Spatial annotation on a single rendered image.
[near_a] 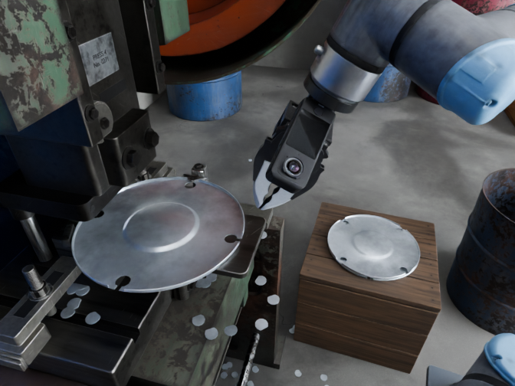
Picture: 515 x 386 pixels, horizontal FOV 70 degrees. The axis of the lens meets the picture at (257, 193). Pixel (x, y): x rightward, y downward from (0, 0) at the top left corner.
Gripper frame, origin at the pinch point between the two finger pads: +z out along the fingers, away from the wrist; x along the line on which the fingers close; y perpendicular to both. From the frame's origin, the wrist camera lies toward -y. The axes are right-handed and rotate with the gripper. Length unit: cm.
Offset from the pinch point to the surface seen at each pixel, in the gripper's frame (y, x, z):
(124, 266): -8.5, 14.6, 16.1
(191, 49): 35.0, 25.0, -1.4
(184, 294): -3.5, 3.9, 23.8
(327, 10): 331, -13, 32
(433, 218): 113, -98, 51
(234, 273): -6.3, -0.8, 9.2
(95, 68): 0.5, 28.2, -7.9
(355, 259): 42, -41, 37
